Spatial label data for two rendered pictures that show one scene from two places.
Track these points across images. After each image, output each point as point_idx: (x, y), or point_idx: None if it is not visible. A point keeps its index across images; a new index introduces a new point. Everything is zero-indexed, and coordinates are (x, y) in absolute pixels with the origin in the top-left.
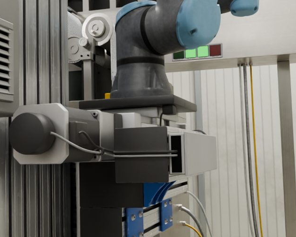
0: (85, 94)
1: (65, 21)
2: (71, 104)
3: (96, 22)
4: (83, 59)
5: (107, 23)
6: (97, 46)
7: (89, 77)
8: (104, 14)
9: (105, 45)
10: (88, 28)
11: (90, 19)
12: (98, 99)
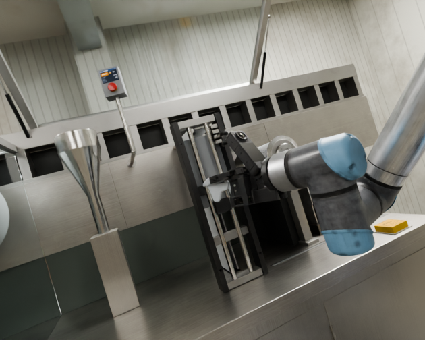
0: (303, 229)
1: None
2: (374, 253)
3: (286, 146)
4: (295, 190)
5: (293, 145)
6: None
7: (301, 209)
8: (287, 136)
9: None
10: None
11: (274, 143)
12: (397, 237)
